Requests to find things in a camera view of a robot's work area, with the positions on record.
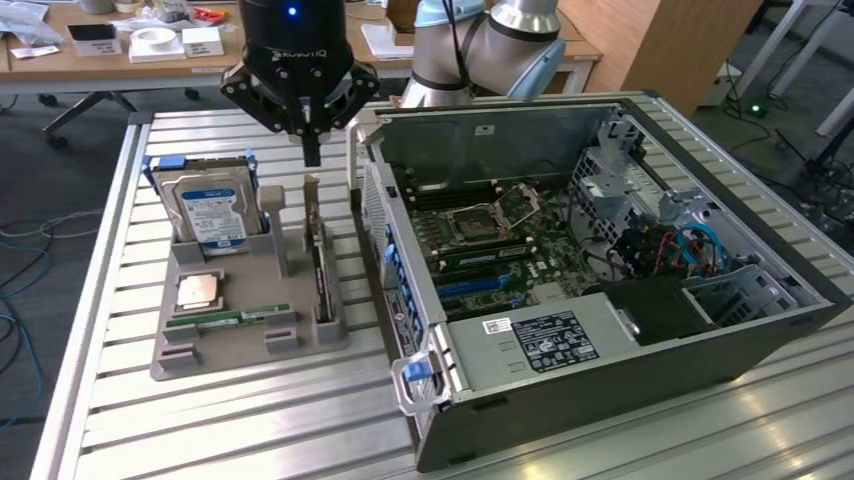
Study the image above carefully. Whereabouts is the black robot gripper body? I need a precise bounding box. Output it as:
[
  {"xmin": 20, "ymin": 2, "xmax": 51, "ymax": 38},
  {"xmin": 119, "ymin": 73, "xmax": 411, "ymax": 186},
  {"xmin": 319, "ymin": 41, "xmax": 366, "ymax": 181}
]
[{"xmin": 236, "ymin": 0, "xmax": 359, "ymax": 137}]

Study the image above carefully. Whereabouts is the graphics card with metal bracket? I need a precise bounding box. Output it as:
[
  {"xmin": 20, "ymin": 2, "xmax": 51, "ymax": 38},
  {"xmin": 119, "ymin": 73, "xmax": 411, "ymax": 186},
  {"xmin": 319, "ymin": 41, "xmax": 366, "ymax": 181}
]
[{"xmin": 300, "ymin": 173, "xmax": 340, "ymax": 329}]

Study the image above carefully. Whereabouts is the wooden top office desk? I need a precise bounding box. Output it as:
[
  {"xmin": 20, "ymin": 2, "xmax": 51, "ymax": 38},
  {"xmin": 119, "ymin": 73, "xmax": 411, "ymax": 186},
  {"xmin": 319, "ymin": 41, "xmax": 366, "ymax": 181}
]
[
  {"xmin": 0, "ymin": 0, "xmax": 243, "ymax": 96},
  {"xmin": 346, "ymin": 0, "xmax": 606, "ymax": 109}
]

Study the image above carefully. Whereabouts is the white paper stack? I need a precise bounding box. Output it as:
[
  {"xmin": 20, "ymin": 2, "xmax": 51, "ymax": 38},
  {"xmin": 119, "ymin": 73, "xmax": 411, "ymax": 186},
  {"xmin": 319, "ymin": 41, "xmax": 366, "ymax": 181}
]
[{"xmin": 359, "ymin": 22, "xmax": 419, "ymax": 61}]

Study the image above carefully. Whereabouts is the white labelled box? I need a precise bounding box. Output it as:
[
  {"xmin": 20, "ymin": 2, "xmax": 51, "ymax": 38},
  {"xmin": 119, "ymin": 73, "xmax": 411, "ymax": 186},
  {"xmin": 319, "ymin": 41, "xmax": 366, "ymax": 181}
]
[{"xmin": 180, "ymin": 27, "xmax": 225, "ymax": 58}]

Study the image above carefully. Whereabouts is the red packet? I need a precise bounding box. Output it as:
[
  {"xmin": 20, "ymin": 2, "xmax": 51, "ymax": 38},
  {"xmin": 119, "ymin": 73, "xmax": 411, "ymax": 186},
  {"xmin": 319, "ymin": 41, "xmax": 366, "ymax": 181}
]
[{"xmin": 188, "ymin": 5, "xmax": 228, "ymax": 27}]

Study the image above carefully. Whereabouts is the flat white box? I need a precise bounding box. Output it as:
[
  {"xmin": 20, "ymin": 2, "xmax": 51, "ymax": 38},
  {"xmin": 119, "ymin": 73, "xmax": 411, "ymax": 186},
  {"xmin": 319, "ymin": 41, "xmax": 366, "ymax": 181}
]
[{"xmin": 127, "ymin": 38, "xmax": 188, "ymax": 64}]

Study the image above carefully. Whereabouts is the brown cardboard box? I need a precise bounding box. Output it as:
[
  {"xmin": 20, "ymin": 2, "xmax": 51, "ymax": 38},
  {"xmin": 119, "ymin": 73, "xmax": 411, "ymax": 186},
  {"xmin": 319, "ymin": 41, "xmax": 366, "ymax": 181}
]
[{"xmin": 386, "ymin": 0, "xmax": 422, "ymax": 36}]

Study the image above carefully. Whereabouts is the white tape roll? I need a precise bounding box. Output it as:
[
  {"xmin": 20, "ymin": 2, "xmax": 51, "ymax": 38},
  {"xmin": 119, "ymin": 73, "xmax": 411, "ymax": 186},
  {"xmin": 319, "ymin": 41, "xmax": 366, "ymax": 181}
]
[{"xmin": 131, "ymin": 27, "xmax": 176, "ymax": 51}]

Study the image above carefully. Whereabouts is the white box with black lid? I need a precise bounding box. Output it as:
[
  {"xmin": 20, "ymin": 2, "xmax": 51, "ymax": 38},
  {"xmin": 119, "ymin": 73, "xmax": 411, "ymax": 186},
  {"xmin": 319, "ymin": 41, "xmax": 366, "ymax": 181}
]
[{"xmin": 65, "ymin": 23, "xmax": 124, "ymax": 57}]

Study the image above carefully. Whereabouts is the hard disk in blue caddy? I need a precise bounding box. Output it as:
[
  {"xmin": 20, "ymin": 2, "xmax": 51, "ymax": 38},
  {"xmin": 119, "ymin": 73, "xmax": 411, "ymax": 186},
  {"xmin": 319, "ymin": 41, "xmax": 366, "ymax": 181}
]
[{"xmin": 143, "ymin": 148, "xmax": 263, "ymax": 259}]

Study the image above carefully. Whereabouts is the CPU socket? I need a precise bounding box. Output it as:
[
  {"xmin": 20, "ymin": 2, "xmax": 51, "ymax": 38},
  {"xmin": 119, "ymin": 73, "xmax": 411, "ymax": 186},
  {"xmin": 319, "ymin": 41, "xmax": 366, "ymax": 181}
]
[{"xmin": 447, "ymin": 202, "xmax": 515, "ymax": 241}]

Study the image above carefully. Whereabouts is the silver socket cover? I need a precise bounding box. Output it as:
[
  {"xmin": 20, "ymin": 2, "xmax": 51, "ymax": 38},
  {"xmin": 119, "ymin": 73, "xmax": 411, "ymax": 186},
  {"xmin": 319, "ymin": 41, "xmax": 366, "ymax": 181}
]
[{"xmin": 496, "ymin": 183, "xmax": 539, "ymax": 229}]

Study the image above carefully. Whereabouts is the clear plastic bag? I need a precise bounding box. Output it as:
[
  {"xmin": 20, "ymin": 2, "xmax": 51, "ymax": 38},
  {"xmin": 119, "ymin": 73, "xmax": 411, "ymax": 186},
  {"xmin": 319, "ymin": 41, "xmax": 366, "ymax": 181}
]
[{"xmin": 0, "ymin": 0, "xmax": 65, "ymax": 47}]

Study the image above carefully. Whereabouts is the grey plastic parts rack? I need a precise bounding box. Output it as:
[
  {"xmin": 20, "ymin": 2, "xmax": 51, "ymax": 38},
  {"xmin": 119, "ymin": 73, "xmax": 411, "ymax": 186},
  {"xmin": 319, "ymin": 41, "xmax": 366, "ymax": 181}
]
[{"xmin": 149, "ymin": 184, "xmax": 355, "ymax": 382}]

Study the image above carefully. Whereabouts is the copper-coloured CPU chip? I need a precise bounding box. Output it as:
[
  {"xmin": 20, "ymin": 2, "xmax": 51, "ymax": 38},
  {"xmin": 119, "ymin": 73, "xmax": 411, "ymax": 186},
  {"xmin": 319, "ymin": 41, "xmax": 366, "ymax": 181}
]
[{"xmin": 173, "ymin": 273, "xmax": 221, "ymax": 312}]

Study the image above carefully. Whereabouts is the blue expansion slot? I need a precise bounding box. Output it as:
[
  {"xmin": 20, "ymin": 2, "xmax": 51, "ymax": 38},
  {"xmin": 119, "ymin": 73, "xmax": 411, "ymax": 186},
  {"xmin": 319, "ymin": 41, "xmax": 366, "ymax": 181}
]
[{"xmin": 436, "ymin": 274, "xmax": 512, "ymax": 299}]

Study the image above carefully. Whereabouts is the green motherboard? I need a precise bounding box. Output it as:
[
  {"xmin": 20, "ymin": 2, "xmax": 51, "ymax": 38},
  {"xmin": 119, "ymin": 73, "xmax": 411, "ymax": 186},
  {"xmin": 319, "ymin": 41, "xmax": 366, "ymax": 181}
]
[{"xmin": 399, "ymin": 179, "xmax": 606, "ymax": 321}]

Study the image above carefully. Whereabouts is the silver metal drive cage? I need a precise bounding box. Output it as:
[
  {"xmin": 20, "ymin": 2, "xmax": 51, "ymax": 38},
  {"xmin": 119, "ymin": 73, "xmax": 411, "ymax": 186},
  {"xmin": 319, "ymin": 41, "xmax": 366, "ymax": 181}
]
[{"xmin": 571, "ymin": 144, "xmax": 659, "ymax": 241}]

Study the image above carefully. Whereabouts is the wooden cabinet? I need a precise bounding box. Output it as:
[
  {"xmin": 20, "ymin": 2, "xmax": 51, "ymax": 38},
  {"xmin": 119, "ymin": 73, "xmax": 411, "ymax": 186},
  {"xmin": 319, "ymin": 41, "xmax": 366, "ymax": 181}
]
[{"xmin": 552, "ymin": 0, "xmax": 766, "ymax": 117}]

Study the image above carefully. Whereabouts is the grey power supply unit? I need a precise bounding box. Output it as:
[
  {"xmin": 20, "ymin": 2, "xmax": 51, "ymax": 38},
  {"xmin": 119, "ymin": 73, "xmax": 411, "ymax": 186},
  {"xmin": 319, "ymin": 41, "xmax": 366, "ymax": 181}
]
[{"xmin": 444, "ymin": 292, "xmax": 639, "ymax": 392}]

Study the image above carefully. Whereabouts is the open grey PC case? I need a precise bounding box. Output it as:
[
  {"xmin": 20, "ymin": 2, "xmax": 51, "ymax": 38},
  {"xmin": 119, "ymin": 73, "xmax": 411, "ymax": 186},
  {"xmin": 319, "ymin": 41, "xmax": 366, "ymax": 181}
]
[{"xmin": 344, "ymin": 92, "xmax": 854, "ymax": 474}]

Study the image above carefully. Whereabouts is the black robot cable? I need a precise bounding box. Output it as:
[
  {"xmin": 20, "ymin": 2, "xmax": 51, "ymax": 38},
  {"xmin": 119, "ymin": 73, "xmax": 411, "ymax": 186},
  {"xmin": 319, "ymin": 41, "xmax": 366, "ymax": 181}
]
[{"xmin": 444, "ymin": 0, "xmax": 472, "ymax": 89}]

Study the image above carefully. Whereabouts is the red wire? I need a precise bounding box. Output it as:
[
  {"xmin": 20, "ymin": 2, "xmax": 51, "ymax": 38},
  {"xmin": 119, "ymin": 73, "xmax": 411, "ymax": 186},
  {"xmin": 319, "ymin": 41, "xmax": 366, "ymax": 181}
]
[{"xmin": 655, "ymin": 233, "xmax": 676, "ymax": 274}]

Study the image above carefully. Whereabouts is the blue data wire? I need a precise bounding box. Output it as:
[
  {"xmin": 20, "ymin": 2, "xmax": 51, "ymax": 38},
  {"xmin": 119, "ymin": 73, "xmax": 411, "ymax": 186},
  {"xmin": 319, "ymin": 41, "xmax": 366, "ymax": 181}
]
[{"xmin": 671, "ymin": 223, "xmax": 730, "ymax": 277}]

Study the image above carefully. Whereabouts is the blue floor cable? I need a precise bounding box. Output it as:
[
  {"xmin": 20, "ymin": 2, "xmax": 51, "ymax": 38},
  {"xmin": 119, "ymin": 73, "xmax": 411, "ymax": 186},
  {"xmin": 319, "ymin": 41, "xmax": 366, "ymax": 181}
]
[{"xmin": 0, "ymin": 238, "xmax": 53, "ymax": 431}]

